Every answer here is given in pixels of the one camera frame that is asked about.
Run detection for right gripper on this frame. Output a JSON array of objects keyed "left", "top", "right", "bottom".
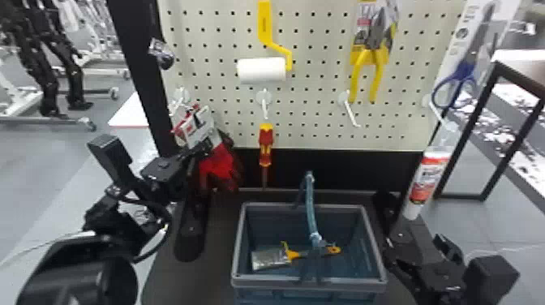
[{"left": 384, "top": 232, "right": 468, "bottom": 305}]

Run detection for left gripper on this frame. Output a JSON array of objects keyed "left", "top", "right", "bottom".
[{"left": 139, "top": 140, "right": 217, "bottom": 202}]

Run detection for red screwdriver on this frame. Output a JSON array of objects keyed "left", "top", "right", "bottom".
[{"left": 256, "top": 122, "right": 275, "bottom": 189}]

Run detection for white sealant tube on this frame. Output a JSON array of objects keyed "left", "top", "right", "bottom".
[{"left": 401, "top": 121, "right": 463, "bottom": 222}]

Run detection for yellow paint roller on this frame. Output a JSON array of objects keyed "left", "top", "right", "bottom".
[{"left": 236, "top": 0, "right": 294, "bottom": 85}]

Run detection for yellow brush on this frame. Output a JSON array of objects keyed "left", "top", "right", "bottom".
[{"left": 249, "top": 239, "right": 343, "bottom": 273}]

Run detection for white pegboard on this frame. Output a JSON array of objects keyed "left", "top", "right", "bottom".
[{"left": 106, "top": 0, "right": 467, "bottom": 264}]

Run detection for blue basket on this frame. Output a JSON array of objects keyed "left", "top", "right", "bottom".
[{"left": 230, "top": 170, "right": 388, "bottom": 305}]

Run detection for blue scissors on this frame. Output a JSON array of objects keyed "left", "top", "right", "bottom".
[{"left": 429, "top": 0, "right": 523, "bottom": 117}]

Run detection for yellow pliers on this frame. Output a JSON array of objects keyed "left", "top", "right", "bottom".
[{"left": 347, "top": 0, "right": 401, "bottom": 105}]

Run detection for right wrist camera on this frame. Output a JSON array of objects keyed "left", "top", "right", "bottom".
[{"left": 463, "top": 254, "right": 521, "bottom": 305}]

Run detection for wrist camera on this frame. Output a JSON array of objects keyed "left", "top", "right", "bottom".
[
  {"left": 463, "top": 254, "right": 521, "bottom": 305},
  {"left": 86, "top": 133, "right": 138, "bottom": 191}
]

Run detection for black cable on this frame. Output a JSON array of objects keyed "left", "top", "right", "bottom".
[{"left": 121, "top": 195, "right": 174, "bottom": 264}]

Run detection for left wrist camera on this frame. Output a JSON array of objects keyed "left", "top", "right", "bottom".
[{"left": 86, "top": 133, "right": 138, "bottom": 191}]

